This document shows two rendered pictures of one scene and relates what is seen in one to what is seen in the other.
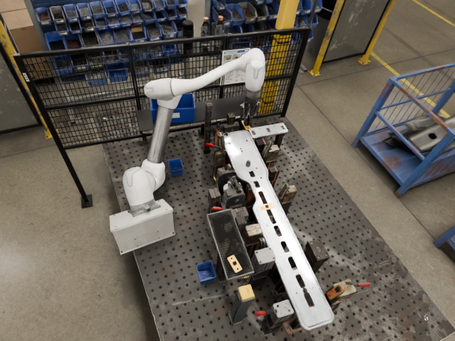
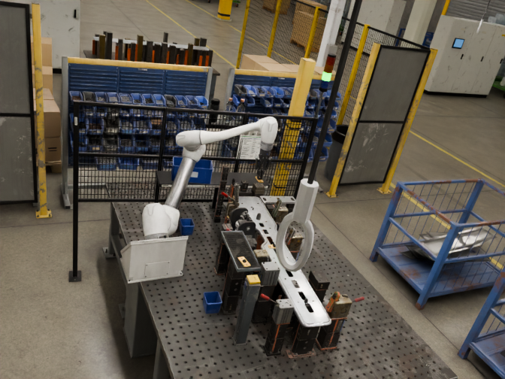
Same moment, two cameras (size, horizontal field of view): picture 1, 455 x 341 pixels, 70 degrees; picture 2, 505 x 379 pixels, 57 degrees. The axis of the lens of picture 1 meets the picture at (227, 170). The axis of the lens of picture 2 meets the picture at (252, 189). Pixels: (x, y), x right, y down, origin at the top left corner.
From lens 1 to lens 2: 1.51 m
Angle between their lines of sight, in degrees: 25
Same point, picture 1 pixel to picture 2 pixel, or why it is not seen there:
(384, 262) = (388, 319)
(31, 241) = (9, 304)
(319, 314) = (318, 317)
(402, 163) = (421, 275)
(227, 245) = (238, 250)
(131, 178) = (152, 209)
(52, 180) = (38, 253)
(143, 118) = (162, 176)
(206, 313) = (210, 335)
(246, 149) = (257, 208)
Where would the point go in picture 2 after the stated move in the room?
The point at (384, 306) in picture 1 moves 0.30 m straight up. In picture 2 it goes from (386, 350) to (402, 313)
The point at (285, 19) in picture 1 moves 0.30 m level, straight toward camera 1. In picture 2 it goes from (296, 108) to (291, 118)
